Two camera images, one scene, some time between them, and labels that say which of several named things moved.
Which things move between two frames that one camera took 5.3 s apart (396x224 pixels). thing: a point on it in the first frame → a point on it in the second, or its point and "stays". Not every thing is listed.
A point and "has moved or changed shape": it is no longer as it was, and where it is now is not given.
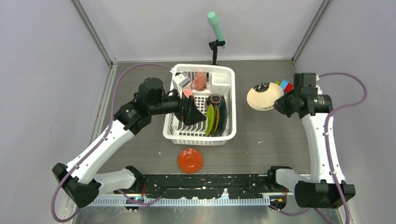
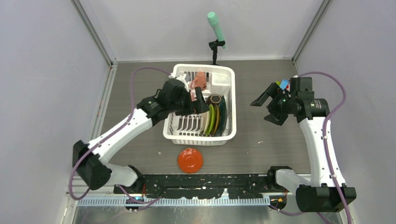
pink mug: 199,83 stays
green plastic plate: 209,119 stays
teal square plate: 223,117 stays
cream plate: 263,96 has moved or changed shape
